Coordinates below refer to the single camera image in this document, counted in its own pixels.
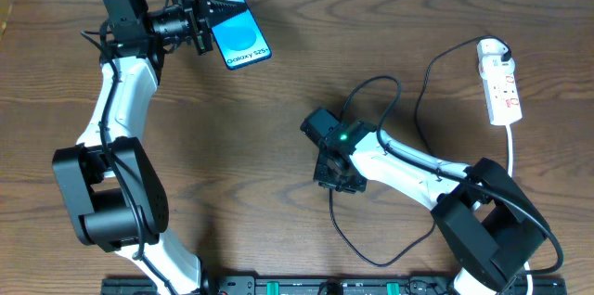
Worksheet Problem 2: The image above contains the blue Galaxy smartphone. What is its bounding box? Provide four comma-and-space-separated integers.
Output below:
213, 7, 272, 70

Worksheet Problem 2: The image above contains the black charging cable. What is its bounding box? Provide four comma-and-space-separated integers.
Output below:
328, 34, 513, 268

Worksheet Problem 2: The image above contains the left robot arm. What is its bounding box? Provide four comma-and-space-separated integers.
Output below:
52, 0, 248, 294

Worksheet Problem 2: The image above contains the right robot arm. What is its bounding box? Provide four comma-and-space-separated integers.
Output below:
300, 109, 551, 294

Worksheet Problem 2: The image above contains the white charger plug adapter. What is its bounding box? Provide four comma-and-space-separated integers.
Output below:
479, 55, 515, 80

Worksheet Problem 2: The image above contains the white power strip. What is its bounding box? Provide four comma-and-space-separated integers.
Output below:
477, 38, 523, 126

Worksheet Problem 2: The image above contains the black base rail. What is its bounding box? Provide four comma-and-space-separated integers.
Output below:
99, 276, 568, 295

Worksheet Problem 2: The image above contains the white power strip cord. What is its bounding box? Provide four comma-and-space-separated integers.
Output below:
505, 123, 535, 295

